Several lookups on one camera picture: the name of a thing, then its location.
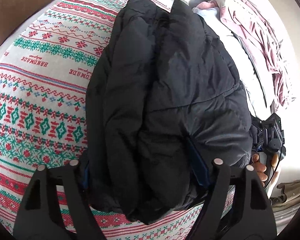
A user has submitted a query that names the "black puffer jacket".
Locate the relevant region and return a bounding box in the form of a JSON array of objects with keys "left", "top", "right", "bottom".
[{"left": 85, "top": 0, "right": 253, "bottom": 224}]

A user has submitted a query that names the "right hand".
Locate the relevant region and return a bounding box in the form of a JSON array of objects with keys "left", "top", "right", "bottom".
[{"left": 252, "top": 152, "right": 281, "bottom": 186}]

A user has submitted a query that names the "olive green cloth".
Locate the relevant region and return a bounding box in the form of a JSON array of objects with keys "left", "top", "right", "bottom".
[{"left": 270, "top": 180, "right": 300, "bottom": 212}]

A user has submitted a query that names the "pink crumpled duvet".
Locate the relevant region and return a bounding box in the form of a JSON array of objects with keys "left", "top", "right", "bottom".
[{"left": 210, "top": 0, "right": 293, "bottom": 109}]

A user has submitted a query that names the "christmas pattern knit blanket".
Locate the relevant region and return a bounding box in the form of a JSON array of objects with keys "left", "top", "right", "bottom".
[{"left": 0, "top": 0, "right": 236, "bottom": 240}]

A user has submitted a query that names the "light blue fleece blanket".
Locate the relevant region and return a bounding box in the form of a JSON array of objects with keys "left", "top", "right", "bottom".
[{"left": 189, "top": 0, "right": 220, "bottom": 22}]

